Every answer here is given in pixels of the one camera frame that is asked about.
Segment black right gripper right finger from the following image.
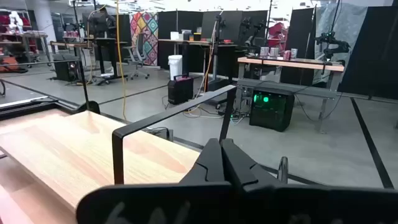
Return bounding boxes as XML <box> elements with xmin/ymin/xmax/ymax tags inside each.
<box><xmin>222</xmin><ymin>138</ymin><xmax>398</xmax><ymax>224</ymax></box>

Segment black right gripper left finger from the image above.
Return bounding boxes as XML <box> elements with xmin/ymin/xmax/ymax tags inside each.
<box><xmin>76</xmin><ymin>138</ymin><xmax>243</xmax><ymax>224</ymax></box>

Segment black computer tower, glowing lights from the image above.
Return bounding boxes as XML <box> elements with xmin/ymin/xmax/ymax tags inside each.
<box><xmin>249</xmin><ymin>88</ymin><xmax>295</xmax><ymax>133</ymax></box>

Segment black case with red top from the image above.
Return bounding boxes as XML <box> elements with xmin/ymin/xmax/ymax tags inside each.
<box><xmin>167</xmin><ymin>73</ymin><xmax>194</xmax><ymax>105</ymax></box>

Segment black table clamp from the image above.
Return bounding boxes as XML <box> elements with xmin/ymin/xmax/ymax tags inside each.
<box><xmin>77</xmin><ymin>100</ymin><xmax>101</xmax><ymax>115</ymax></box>

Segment white trash bin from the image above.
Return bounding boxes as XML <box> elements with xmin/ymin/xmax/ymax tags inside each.
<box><xmin>167</xmin><ymin>54</ymin><xmax>183</xmax><ymax>81</ymax></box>

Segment wooden table with grey legs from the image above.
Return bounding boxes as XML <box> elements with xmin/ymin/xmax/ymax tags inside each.
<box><xmin>236</xmin><ymin>55</ymin><xmax>345</xmax><ymax>134</ymax></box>

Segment wooden desk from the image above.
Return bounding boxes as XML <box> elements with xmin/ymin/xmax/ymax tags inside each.
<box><xmin>157</xmin><ymin>37</ymin><xmax>239</xmax><ymax>75</ymax></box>

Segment grey office chair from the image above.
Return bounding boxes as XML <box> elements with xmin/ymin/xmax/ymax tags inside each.
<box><xmin>122</xmin><ymin>32</ymin><xmax>150</xmax><ymax>81</ymax></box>

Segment black partition panel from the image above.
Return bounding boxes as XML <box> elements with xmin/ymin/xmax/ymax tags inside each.
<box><xmin>337</xmin><ymin>5</ymin><xmax>398</xmax><ymax>101</ymax></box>
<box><xmin>280</xmin><ymin>7</ymin><xmax>317</xmax><ymax>86</ymax></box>
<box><xmin>157</xmin><ymin>10</ymin><xmax>269</xmax><ymax>78</ymax></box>

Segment red storage bins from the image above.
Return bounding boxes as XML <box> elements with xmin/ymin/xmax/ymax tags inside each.
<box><xmin>267</xmin><ymin>21</ymin><xmax>289</xmax><ymax>54</ymax></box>

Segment colourful patterned partition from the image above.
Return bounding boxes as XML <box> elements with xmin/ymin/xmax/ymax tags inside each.
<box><xmin>129</xmin><ymin>11</ymin><xmax>159</xmax><ymax>67</ymax></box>

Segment pale leaf-patterned curtain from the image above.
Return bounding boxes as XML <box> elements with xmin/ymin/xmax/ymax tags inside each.
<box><xmin>313</xmin><ymin>2</ymin><xmax>369</xmax><ymax>85</ymax></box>

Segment orange bag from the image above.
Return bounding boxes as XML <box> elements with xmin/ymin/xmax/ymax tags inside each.
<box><xmin>0</xmin><ymin>57</ymin><xmax>20</xmax><ymax>73</ymax></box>

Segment storage rack with red bins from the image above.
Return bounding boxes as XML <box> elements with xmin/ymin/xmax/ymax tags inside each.
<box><xmin>0</xmin><ymin>8</ymin><xmax>40</xmax><ymax>63</ymax></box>

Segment black aluminium table frame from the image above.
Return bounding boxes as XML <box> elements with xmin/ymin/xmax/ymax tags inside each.
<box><xmin>0</xmin><ymin>98</ymin><xmax>324</xmax><ymax>187</ymax></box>

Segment yellow hanging cable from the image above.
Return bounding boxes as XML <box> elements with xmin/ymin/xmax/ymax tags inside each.
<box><xmin>114</xmin><ymin>0</ymin><xmax>127</xmax><ymax>121</ymax></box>

